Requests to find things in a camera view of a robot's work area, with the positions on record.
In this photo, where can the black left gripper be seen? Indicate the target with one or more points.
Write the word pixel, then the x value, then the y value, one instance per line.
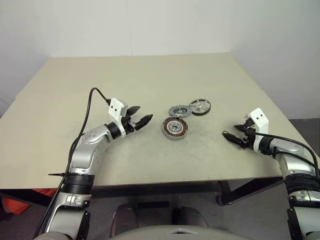
pixel 128 123

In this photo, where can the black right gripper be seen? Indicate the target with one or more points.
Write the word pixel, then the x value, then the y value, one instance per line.
pixel 248 142

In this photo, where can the round motor housing copper windings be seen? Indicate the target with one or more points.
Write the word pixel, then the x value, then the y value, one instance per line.
pixel 174 128

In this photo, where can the grey gear plate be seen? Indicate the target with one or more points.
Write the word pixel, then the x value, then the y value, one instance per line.
pixel 178 110

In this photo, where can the silver spoked rotor black rim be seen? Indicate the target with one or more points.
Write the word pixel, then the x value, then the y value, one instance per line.
pixel 200 105

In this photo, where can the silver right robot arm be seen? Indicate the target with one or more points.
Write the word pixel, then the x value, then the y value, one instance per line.
pixel 297 165

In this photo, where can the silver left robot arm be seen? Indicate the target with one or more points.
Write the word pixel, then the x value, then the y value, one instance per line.
pixel 80 155

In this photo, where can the dark rounded shape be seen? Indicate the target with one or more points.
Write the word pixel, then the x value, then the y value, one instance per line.
pixel 190 216
pixel 125 217

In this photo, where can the grey robot torso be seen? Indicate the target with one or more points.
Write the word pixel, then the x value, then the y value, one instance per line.
pixel 180 235

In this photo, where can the red orange object on floor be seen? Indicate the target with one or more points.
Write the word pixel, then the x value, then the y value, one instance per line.
pixel 15 207

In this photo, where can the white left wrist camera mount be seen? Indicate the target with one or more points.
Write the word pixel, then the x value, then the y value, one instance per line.
pixel 116 107

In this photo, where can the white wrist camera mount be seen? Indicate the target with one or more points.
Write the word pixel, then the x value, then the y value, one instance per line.
pixel 116 107
pixel 260 118

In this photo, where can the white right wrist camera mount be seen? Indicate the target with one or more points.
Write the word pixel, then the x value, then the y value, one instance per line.
pixel 260 118

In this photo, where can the black table frame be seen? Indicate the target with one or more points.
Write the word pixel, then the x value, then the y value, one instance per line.
pixel 232 195

